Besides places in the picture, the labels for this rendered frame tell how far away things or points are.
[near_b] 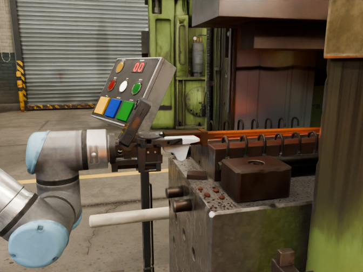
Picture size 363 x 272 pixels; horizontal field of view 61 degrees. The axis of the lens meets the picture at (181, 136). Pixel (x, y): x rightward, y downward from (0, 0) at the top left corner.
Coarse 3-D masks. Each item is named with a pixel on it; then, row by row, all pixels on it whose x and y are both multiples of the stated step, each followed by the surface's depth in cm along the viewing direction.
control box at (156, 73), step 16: (128, 64) 127; (144, 64) 117; (160, 64) 111; (128, 80) 122; (144, 80) 113; (160, 80) 113; (112, 96) 126; (128, 96) 117; (144, 96) 110; (160, 96) 114; (144, 128) 112
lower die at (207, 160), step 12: (216, 144) 73; (240, 144) 73; (252, 144) 73; (276, 144) 73; (288, 144) 73; (312, 144) 75; (192, 156) 88; (204, 156) 77; (216, 156) 70; (240, 156) 71; (252, 156) 72; (276, 156) 73; (204, 168) 78; (216, 168) 70; (300, 168) 76; (312, 168) 77; (216, 180) 71
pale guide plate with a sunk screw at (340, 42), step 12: (336, 0) 48; (348, 0) 45; (360, 0) 43; (336, 12) 48; (348, 12) 45; (360, 12) 43; (336, 24) 48; (348, 24) 46; (360, 24) 43; (336, 36) 48; (348, 36) 46; (360, 36) 44; (324, 48) 51; (336, 48) 48; (348, 48) 46; (360, 48) 44
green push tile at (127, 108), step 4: (124, 104) 115; (128, 104) 113; (132, 104) 111; (120, 108) 116; (124, 108) 114; (128, 108) 112; (132, 108) 111; (120, 112) 115; (124, 112) 113; (128, 112) 111; (120, 116) 114; (124, 116) 112; (128, 116) 110; (124, 120) 111
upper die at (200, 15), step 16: (192, 0) 80; (208, 0) 68; (224, 0) 62; (240, 0) 63; (256, 0) 64; (272, 0) 65; (288, 0) 66; (304, 0) 66; (320, 0) 67; (192, 16) 80; (208, 16) 69; (224, 16) 63; (240, 16) 64; (256, 16) 65; (272, 16) 66; (288, 16) 66; (304, 16) 67; (320, 16) 68
